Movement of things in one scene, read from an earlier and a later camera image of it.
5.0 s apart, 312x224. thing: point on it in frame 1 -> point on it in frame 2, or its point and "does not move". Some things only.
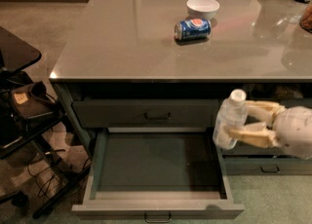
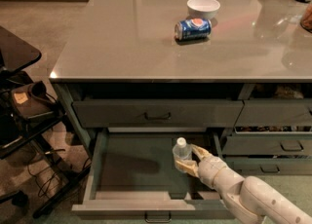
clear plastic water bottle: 232,113 -> 181,151
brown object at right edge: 305,21 does not move
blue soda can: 192,29 does not move
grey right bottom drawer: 267,166 does not move
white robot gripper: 296,130 -> 209,170
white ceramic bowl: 203,8 does not move
